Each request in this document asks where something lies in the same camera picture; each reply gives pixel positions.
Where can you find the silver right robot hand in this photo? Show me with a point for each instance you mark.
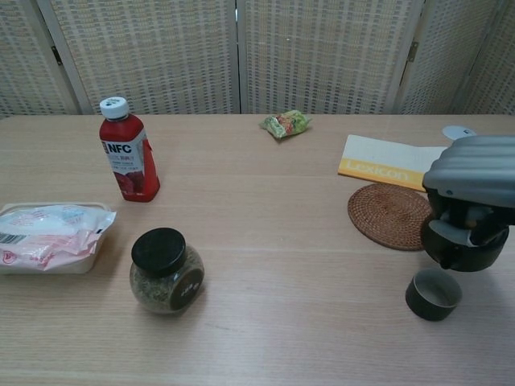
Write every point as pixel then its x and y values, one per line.
pixel 475 173

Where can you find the black teapot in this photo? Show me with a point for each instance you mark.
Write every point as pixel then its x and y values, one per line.
pixel 475 259

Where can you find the dark ceramic cup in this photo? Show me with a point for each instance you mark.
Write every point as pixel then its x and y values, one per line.
pixel 418 305

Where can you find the round woven rattan coaster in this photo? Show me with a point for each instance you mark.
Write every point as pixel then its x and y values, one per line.
pixel 386 213

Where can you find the yellow white Lexicon book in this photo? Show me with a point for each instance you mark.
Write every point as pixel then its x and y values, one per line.
pixel 374 154

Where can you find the green snack packet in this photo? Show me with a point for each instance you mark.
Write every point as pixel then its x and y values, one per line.
pixel 285 122

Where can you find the glass jar black lid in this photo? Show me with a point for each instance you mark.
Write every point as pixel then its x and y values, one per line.
pixel 161 249

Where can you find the woven folding screen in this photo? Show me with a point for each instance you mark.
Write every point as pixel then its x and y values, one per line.
pixel 161 52

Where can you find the red NFC juice bottle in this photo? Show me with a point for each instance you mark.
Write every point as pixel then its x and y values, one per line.
pixel 133 177

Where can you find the beige plastic tray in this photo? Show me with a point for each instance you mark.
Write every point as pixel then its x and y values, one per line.
pixel 60 268

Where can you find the pink white snack bag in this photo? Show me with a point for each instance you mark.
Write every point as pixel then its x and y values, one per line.
pixel 48 233

